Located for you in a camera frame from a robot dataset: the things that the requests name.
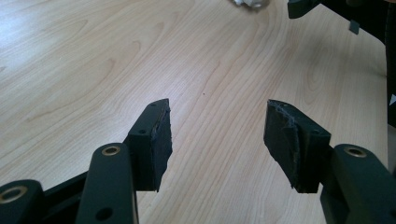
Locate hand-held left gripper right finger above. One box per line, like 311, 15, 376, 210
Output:
262, 99, 332, 194

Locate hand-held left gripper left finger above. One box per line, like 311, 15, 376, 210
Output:
123, 98, 174, 192

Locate white waffle knit cloth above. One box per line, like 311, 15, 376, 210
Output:
232, 0, 271, 9

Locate grey tape tab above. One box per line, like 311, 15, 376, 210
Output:
348, 19, 361, 35

